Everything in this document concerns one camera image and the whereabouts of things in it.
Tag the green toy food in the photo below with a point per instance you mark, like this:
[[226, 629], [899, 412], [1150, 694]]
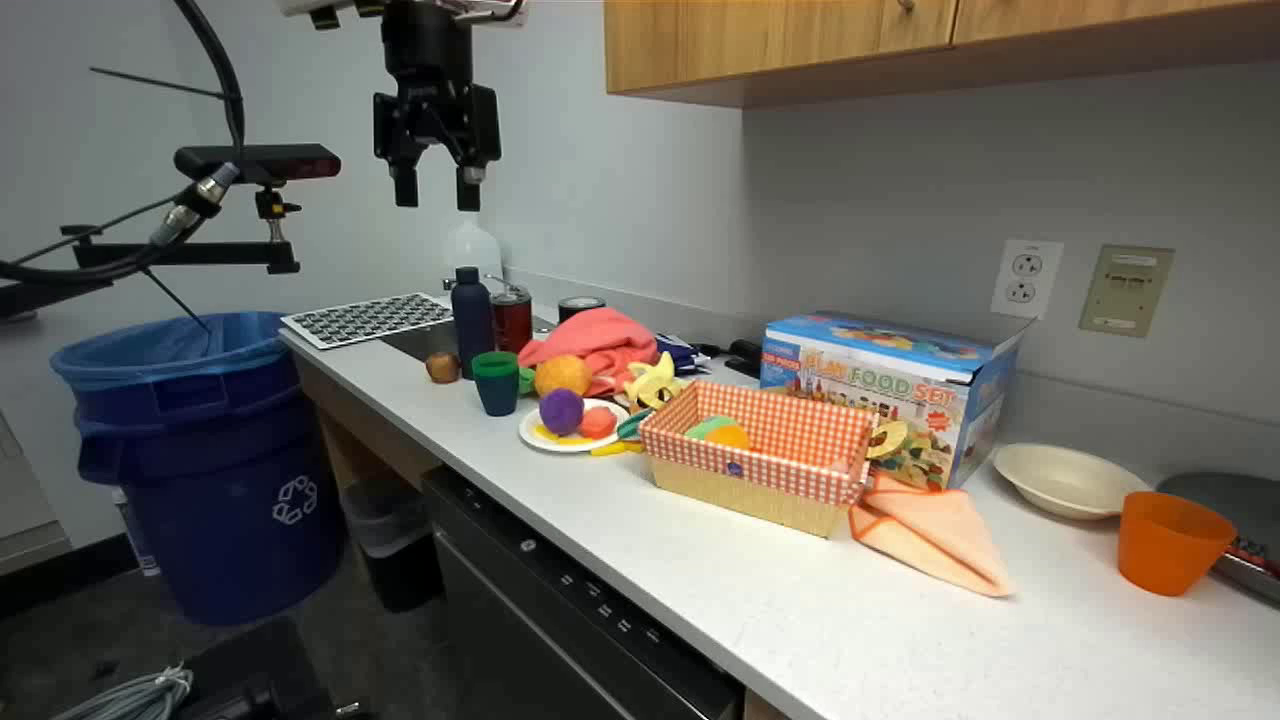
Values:
[[705, 426]]

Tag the pink cloth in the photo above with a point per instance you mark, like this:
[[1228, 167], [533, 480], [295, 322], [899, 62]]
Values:
[[603, 343]]

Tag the blue bottle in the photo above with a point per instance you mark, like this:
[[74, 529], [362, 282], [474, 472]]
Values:
[[471, 312]]

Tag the dark red jar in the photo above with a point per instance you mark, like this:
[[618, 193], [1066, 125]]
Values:
[[512, 319]]

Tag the orange plastic cup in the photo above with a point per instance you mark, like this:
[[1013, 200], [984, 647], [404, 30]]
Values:
[[1168, 542]]

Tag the black dishwasher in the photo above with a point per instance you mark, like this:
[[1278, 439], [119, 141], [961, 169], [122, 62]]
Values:
[[533, 624]]

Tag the red checkered box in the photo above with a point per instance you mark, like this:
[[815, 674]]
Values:
[[754, 455]]

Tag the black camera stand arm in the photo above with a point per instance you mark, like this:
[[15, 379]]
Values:
[[162, 252]]

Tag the black bar camera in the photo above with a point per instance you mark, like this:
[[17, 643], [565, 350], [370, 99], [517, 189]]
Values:
[[256, 160]]

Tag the dark green cup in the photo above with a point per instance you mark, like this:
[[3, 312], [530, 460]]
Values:
[[497, 382]]

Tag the small black waste bin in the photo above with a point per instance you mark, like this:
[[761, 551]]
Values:
[[390, 533]]

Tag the light gray floor bag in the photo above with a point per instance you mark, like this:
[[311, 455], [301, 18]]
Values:
[[125, 698]]

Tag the beige bowl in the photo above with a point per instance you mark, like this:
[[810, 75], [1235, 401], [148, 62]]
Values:
[[1066, 477]]

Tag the orange plush ball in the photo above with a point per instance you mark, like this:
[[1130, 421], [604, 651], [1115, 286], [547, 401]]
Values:
[[561, 375]]

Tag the small red toy ball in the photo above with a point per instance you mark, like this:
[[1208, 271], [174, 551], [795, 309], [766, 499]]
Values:
[[598, 421]]

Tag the yellow plate with toy food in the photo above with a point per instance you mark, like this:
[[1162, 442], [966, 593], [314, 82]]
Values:
[[548, 439]]

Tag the beige wall plate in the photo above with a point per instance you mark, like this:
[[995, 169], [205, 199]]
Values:
[[1125, 288]]

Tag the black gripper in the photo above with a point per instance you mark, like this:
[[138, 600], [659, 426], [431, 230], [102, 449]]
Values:
[[436, 118]]

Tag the wooden wall cabinet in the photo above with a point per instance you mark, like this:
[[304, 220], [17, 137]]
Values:
[[867, 40]]

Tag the blue recycling bin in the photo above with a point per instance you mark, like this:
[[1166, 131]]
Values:
[[201, 455]]

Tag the white power outlet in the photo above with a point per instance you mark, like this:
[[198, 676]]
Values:
[[1026, 278]]

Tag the orange folded napkin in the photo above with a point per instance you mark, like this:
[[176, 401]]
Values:
[[943, 533]]

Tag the small brown toy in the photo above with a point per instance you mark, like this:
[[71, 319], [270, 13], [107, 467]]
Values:
[[443, 371]]

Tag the purple plushie ball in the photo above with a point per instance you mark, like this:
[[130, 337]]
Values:
[[561, 410]]

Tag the play food cardboard box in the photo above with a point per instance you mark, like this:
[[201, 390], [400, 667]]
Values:
[[904, 382]]

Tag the orange toy food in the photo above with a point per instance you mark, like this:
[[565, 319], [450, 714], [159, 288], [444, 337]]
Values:
[[732, 439]]

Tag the gridded dish rack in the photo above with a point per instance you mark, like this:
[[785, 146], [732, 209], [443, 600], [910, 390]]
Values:
[[367, 319]]

